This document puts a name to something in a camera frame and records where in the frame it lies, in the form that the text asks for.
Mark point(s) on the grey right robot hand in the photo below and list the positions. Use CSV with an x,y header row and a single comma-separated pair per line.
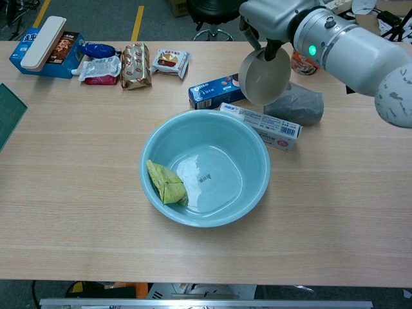
x,y
273,19

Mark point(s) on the beige round bowl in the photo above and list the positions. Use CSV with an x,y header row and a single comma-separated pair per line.
x,y
264,80

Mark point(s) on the grey garbage bag roll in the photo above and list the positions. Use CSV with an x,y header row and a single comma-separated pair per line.
x,y
299,107

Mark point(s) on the yellow-green snack packet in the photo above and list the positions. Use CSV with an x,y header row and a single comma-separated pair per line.
x,y
169,188

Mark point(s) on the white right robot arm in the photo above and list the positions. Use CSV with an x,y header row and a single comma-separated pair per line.
x,y
354,51

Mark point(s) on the light blue plastic basin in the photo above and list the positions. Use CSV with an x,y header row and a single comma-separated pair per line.
x,y
199,135

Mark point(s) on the orange instant noodle cup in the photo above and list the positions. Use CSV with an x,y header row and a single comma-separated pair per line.
x,y
301,66

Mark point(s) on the black round stool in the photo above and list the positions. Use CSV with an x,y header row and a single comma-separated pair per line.
x,y
212,9

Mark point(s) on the brown cardboard box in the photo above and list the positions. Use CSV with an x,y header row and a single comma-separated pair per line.
x,y
178,8

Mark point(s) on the blue Oreo cookie box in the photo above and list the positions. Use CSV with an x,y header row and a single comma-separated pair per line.
x,y
212,93

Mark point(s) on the flat brown cardboard piece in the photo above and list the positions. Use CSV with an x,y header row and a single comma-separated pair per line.
x,y
370,22

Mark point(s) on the white toothpaste box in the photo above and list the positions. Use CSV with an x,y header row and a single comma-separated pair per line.
x,y
273,127

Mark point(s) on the white biscuit packet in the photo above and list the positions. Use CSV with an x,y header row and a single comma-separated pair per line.
x,y
169,61

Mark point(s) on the gold wafer packet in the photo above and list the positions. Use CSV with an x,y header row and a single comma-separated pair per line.
x,y
135,66

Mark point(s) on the blue snack pouch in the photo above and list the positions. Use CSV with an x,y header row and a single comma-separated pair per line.
x,y
96,50

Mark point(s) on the red flat packet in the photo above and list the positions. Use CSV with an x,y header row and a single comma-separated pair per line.
x,y
99,80

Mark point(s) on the blue chocolate snack box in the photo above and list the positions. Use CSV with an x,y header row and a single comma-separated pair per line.
x,y
64,62

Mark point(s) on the cream oblong cutlery case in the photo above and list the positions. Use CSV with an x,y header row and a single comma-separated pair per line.
x,y
42,45

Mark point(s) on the green cutting mat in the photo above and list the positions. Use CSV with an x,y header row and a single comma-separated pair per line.
x,y
8,112

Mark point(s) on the aluminium frame rail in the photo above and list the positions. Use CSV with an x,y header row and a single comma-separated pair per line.
x,y
206,304

